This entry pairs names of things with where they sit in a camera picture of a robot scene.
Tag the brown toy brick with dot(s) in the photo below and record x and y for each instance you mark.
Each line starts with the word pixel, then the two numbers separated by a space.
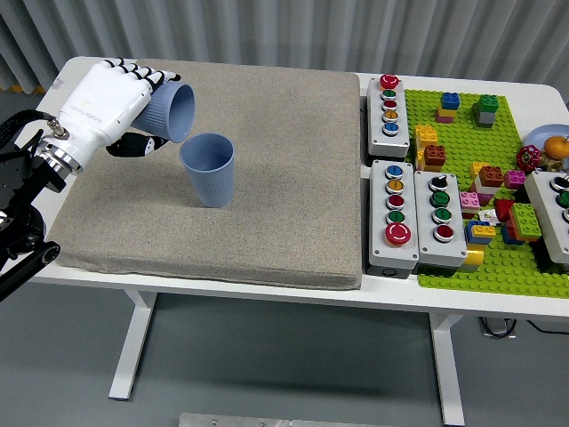
pixel 435 155

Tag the pale blue plate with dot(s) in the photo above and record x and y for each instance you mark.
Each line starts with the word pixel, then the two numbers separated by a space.
pixel 544 132

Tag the white table leg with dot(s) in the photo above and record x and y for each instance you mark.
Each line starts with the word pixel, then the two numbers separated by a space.
pixel 449 378
pixel 133 342

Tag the red valve handwheel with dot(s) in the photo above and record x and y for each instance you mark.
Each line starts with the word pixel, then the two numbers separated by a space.
pixel 528 158

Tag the grey pleated curtain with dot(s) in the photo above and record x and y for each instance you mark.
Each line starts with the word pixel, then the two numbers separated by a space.
pixel 422 35

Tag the grey metal floor plate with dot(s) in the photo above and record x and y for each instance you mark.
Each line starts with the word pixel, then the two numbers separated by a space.
pixel 249 420

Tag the grey toy brick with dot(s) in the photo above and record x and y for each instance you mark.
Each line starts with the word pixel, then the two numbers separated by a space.
pixel 486 119

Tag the grey button box black buttons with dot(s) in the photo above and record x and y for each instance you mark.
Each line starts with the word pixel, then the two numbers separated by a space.
pixel 544 209

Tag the green studded baseplate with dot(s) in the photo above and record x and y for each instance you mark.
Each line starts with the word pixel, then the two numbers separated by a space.
pixel 464 133

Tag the grey box with selector switch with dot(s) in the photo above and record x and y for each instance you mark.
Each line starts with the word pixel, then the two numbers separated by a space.
pixel 427 240

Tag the orange-brown toy brick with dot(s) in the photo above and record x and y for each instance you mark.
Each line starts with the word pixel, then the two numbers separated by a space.
pixel 491 175

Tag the blue ribbed plastic cup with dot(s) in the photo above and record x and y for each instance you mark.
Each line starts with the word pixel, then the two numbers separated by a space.
pixel 182 111
pixel 213 182

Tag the large green toy brick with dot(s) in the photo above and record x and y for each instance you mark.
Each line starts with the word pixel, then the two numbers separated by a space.
pixel 525 220

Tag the red toy brick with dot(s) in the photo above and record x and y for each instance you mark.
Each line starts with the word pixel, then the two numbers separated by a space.
pixel 503 210

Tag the grey box large red button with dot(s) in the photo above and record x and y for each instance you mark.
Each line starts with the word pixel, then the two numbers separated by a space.
pixel 378 209

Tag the dark blue toy brick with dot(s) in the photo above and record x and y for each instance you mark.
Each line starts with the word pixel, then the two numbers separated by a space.
pixel 511 236

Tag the magenta toy brick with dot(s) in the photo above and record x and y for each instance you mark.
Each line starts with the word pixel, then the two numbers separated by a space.
pixel 515 179

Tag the grey-brown fabric mat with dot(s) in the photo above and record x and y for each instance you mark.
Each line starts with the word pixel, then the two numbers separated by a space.
pixel 266 178

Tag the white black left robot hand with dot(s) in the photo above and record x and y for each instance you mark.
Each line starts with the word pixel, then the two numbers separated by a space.
pixel 106 102

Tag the orange fruit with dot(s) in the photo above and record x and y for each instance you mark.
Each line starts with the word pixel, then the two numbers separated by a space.
pixel 556 147

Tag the translucent yellow toy brick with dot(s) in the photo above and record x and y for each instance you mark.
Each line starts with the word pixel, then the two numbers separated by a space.
pixel 473 258

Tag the grey five-button control box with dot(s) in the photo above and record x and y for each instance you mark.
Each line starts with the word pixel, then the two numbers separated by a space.
pixel 400 142

